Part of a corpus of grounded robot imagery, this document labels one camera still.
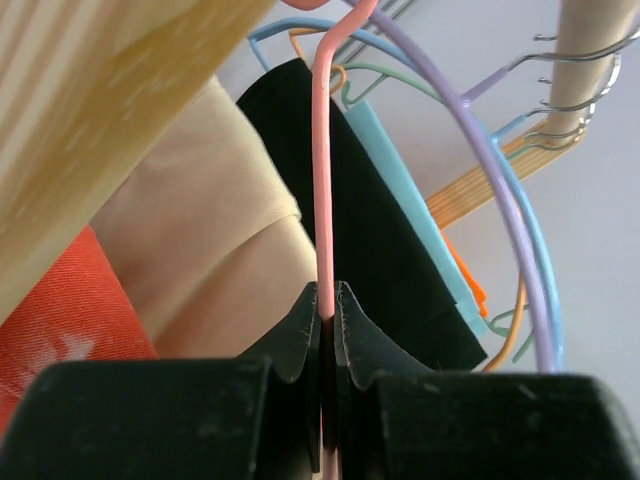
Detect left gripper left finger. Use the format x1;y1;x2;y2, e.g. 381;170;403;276
1;284;321;479

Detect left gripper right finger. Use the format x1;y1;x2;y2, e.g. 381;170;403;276
334;283;639;479

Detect red white patterned trousers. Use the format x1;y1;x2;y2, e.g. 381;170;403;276
1;227;157;430

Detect pink wire hanger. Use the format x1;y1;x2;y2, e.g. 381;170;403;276
311;1;378;479

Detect black trousers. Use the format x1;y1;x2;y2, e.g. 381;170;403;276
237;59;487;370

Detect orange trousers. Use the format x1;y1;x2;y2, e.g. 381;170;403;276
440;230;489;318

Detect beige trousers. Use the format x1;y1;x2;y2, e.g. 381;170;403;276
91;79;317;358

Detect blue hanger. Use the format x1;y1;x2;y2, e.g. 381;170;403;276
247;17;566;375

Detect light blue trousers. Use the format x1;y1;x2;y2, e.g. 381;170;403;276
344;101;487;337

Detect green hanger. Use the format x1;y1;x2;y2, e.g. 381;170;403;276
341;61;536;364

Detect purple hanger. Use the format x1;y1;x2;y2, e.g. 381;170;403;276
369;9;558;373

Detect orange hanger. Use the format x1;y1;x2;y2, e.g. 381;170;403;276
288;27;529;372

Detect wooden clothes rack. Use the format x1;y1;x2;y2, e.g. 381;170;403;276
0;0;640;326

